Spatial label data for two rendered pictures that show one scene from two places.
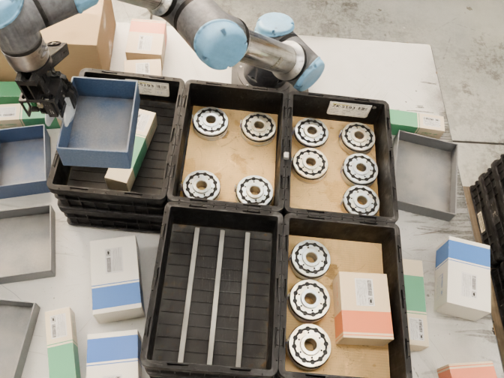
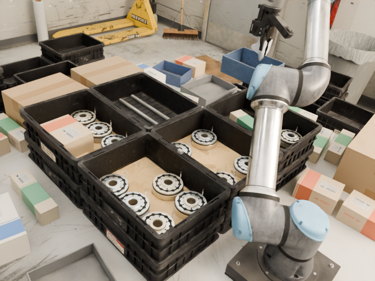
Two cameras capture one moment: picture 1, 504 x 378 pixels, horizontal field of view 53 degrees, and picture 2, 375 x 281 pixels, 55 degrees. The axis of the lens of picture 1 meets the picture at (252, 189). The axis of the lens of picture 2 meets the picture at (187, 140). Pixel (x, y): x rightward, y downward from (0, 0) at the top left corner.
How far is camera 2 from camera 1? 1.69 m
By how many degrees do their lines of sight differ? 77
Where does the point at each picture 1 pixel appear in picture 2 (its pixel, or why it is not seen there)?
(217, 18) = (272, 67)
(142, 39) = (365, 204)
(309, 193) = (150, 177)
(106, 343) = not seen: hidden behind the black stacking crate
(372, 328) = (54, 122)
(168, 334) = (147, 100)
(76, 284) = not seen: hidden behind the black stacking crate
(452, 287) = (6, 202)
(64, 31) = (367, 141)
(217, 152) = (222, 162)
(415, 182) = not seen: outside the picture
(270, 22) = (311, 208)
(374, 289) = (66, 135)
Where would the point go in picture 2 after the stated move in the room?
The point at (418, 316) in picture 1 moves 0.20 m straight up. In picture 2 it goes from (24, 184) to (15, 137)
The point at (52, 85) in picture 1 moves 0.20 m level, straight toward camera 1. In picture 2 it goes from (263, 22) to (213, 13)
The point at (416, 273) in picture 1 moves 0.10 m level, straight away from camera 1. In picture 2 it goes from (40, 204) to (28, 227)
